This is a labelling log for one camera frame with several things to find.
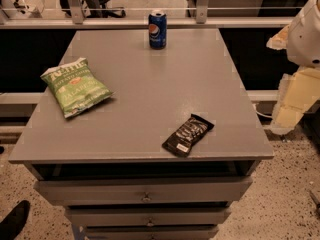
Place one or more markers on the blue pepsi can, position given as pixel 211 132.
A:
pixel 157 25

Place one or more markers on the middle grey drawer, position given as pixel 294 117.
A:
pixel 148 216

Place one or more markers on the grey drawer cabinet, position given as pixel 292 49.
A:
pixel 154 93

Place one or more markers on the grey drawer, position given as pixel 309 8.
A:
pixel 152 233
pixel 143 191
pixel 148 216

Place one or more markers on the black rxbar chocolate bar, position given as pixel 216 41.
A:
pixel 180 142

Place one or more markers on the green jalapeno chips bag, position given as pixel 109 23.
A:
pixel 75 87

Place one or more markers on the metal railing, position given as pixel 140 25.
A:
pixel 48 14

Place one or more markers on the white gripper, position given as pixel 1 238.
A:
pixel 305 39

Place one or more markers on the top grey drawer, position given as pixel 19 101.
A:
pixel 143 191

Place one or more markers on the black shoe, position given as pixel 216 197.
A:
pixel 14 222

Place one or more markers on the bottom grey drawer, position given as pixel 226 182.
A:
pixel 152 233

